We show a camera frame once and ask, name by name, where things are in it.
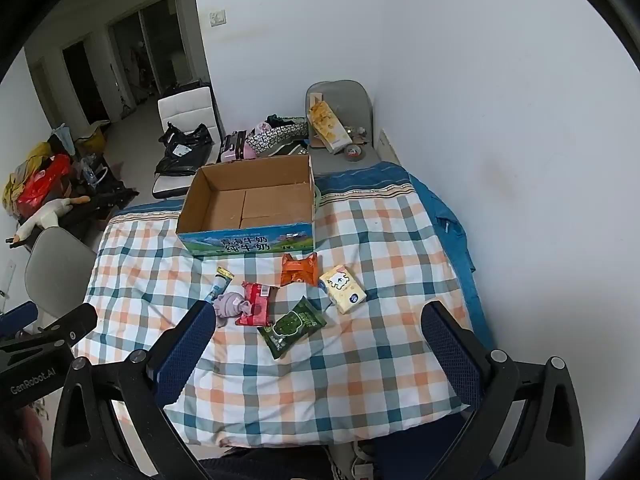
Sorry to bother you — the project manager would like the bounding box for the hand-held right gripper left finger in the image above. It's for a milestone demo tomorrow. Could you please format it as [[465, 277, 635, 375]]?
[[50, 300, 217, 480]]

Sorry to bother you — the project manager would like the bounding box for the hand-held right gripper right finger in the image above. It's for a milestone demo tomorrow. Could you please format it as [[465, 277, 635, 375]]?
[[421, 301, 587, 480]]

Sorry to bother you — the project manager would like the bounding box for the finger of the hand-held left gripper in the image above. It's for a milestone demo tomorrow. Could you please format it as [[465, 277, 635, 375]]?
[[27, 302, 99, 348], [0, 301, 39, 337]]

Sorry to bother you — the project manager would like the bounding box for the purple plush toy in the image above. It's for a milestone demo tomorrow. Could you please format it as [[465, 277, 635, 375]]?
[[212, 291, 256, 322]]

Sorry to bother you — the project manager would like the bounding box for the blue stick packet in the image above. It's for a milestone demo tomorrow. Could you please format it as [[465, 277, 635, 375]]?
[[207, 266, 235, 304]]

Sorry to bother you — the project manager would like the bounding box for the red snack packet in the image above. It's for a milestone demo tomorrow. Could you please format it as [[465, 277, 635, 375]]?
[[235, 281, 274, 327]]

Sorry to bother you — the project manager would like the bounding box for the green wet wipes pack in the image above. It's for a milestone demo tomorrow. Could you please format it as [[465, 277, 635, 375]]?
[[257, 296, 328, 360]]

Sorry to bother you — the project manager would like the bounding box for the cardboard box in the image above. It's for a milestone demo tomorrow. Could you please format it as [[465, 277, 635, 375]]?
[[175, 154, 316, 260]]

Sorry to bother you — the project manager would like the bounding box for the yellow white tissue pack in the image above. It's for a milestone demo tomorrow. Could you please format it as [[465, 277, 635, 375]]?
[[319, 264, 368, 315]]

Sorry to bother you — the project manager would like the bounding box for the orange snack packet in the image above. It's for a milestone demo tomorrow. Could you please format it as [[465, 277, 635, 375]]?
[[280, 252, 320, 288]]

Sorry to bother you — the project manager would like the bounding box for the empty grey chair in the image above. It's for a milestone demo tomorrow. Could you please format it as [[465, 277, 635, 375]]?
[[24, 227, 99, 322]]

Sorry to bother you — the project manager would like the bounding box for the white goose plush toy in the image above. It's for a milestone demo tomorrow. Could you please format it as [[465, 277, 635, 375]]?
[[6, 195, 91, 247]]

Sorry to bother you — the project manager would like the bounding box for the black low table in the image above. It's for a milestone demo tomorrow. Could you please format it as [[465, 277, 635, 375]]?
[[60, 160, 141, 241]]

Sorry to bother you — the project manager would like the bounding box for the checked blanket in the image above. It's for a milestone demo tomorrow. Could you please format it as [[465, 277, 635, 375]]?
[[72, 187, 474, 449]]

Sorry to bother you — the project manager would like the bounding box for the red plastic bag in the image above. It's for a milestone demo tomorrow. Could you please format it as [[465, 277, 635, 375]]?
[[15, 153, 72, 207]]

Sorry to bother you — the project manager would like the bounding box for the white sneaker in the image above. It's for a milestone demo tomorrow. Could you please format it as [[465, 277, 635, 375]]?
[[330, 439, 375, 480]]

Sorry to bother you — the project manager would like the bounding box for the yellow plastic bag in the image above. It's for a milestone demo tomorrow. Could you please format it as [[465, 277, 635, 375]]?
[[2, 142, 54, 212]]

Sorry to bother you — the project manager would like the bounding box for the black plastic bag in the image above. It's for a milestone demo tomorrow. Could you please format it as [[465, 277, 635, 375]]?
[[154, 122, 214, 177]]

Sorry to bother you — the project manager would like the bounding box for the pink suitcase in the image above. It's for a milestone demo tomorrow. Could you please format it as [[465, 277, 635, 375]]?
[[218, 130, 250, 164]]

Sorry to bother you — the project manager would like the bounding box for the patterned tote bag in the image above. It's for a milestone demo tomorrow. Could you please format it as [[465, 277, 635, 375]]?
[[245, 116, 309, 159]]

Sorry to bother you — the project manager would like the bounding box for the white chair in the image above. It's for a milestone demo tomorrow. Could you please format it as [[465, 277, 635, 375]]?
[[151, 86, 224, 200]]

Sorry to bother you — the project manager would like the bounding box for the yellow carton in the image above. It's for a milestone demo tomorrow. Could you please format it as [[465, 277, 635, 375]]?
[[307, 100, 354, 154]]

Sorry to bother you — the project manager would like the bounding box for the grey chair with clutter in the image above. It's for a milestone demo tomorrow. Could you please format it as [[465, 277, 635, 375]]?
[[305, 80, 401, 176]]

